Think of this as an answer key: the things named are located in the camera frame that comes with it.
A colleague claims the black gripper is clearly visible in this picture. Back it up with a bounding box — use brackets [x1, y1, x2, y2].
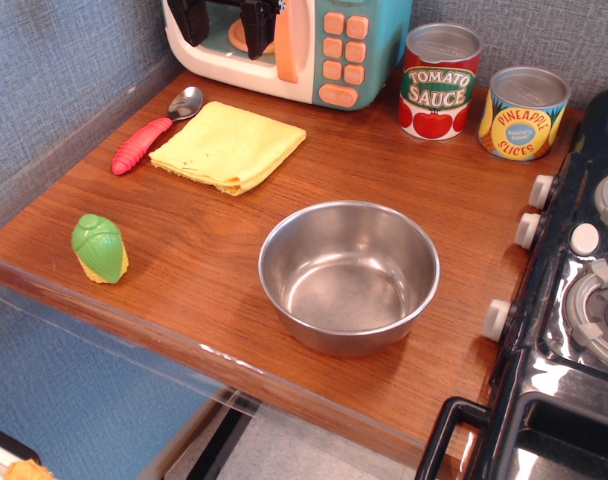
[167, 0, 286, 60]

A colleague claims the stainless steel pot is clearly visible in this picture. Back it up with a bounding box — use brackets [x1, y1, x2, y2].
[258, 200, 441, 357]

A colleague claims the folded yellow cloth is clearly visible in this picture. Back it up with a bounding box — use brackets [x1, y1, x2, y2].
[149, 101, 306, 196]

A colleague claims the toy microwave teal and white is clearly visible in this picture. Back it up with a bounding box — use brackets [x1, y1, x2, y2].
[163, 0, 412, 111]

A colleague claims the tomato sauce can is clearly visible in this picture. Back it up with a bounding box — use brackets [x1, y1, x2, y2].
[398, 23, 482, 141]

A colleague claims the toy corn green husk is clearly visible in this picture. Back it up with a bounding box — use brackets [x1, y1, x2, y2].
[71, 214, 129, 284]

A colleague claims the pineapple slices can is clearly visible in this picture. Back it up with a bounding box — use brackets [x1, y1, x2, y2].
[478, 66, 571, 162]

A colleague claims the white stove knob back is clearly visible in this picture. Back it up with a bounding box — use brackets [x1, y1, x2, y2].
[528, 175, 555, 211]

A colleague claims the white stove knob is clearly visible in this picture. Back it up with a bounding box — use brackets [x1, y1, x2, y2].
[482, 299, 511, 342]
[528, 175, 555, 211]
[514, 213, 541, 250]

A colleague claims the white stove knob middle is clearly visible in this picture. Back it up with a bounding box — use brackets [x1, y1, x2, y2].
[514, 213, 541, 250]

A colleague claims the white stove knob front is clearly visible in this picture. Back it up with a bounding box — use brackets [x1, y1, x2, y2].
[482, 299, 511, 342]

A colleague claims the orange fuzzy object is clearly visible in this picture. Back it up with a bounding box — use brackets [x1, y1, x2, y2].
[3, 459, 55, 480]

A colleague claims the black toy stove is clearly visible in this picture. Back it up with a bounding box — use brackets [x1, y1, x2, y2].
[415, 86, 608, 480]

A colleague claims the spoon with red handle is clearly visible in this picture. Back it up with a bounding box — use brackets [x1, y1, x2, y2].
[111, 86, 204, 176]

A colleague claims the black oven door handle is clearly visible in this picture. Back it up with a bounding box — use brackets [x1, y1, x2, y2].
[415, 396, 490, 480]

